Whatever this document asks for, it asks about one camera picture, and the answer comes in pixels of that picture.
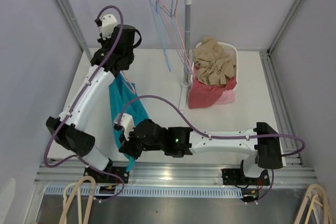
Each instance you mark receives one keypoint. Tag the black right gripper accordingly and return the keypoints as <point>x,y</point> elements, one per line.
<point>127,147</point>

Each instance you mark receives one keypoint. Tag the teal t-shirt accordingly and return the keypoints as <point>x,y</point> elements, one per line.
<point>120,95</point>

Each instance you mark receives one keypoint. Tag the coral red t-shirt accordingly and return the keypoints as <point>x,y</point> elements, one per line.
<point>203,95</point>

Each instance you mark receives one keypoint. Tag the pink wire hanger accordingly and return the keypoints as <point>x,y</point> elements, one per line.
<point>169,19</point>

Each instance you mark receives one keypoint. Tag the pink t-shirt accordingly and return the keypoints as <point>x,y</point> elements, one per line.
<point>228,96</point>

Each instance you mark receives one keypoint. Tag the tan t-shirt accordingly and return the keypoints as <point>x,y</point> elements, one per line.
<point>212,64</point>

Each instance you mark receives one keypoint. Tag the light blue wire hanger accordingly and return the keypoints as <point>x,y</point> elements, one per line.
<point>157,20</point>
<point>165,19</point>

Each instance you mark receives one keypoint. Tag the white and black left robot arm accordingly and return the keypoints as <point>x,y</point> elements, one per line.
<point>68,129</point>

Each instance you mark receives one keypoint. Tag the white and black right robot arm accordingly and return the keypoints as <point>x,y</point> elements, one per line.
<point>261,144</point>

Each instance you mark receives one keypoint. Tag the white perforated plastic basket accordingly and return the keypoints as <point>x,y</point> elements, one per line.
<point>235,56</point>

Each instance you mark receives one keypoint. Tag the white and grey clothes rack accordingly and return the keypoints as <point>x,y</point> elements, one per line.
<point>187,37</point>

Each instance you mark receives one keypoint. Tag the beige wooden hangers right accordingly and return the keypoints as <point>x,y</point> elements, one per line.
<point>314,207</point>

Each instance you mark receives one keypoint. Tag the aluminium mounting rail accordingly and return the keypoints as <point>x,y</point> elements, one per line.
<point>147,174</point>

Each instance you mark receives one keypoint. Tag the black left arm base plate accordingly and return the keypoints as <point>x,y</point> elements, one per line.
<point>107,178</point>

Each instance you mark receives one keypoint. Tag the white slotted cable duct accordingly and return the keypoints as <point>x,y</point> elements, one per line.
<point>174,192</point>

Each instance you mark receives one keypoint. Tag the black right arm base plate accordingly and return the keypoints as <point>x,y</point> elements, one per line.
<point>235,177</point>

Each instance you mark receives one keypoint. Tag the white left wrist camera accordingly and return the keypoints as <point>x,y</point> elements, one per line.
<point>106,25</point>

